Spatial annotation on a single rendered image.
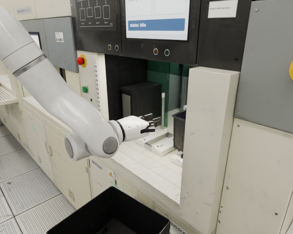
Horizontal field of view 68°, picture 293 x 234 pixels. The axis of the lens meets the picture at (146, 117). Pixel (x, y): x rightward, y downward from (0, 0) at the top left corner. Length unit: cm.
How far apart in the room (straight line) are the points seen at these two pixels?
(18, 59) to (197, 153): 53
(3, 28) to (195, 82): 47
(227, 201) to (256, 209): 9
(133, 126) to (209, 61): 30
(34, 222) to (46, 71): 178
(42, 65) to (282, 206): 69
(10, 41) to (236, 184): 69
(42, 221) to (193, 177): 169
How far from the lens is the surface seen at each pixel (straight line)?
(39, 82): 59
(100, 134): 56
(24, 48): 59
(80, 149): 63
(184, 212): 84
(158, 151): 118
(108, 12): 97
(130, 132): 69
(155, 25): 77
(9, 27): 60
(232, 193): 74
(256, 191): 70
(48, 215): 225
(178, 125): 104
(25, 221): 227
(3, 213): 244
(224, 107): 58
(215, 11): 64
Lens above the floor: 150
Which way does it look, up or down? 22 degrees down
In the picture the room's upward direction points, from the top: straight up
